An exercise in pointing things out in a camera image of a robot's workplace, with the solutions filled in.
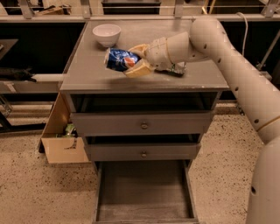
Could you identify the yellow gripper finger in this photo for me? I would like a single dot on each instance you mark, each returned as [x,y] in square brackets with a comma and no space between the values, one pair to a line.
[139,50]
[141,68]

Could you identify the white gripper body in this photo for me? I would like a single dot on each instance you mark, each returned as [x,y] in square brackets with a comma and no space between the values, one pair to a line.
[157,54]

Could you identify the blue pepsi can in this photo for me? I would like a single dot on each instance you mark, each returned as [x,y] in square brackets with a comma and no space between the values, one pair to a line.
[120,60]

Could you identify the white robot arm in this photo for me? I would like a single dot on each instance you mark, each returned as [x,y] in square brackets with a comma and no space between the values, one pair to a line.
[259,99]

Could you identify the crushed green white can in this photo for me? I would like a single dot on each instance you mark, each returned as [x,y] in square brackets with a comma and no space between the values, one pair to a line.
[177,69]

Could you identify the grey drawer cabinet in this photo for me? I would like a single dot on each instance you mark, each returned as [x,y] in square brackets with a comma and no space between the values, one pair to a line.
[90,87]

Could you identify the grey top drawer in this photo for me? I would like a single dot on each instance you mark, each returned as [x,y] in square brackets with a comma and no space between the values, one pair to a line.
[125,124]

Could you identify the grey middle drawer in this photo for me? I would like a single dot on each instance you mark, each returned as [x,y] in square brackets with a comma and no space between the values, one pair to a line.
[142,151]

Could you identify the grey open bottom drawer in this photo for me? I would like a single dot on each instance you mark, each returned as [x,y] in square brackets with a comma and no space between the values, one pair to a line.
[144,192]

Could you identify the white ceramic bowl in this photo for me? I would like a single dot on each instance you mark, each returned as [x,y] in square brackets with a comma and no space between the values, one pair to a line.
[107,34]

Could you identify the green item in box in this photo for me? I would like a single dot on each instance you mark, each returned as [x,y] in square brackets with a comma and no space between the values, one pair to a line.
[69,131]

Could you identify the cardboard box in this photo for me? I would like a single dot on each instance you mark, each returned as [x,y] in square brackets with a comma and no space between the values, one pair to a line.
[59,148]

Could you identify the black object on shelf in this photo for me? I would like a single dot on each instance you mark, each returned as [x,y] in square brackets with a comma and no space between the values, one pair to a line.
[15,74]

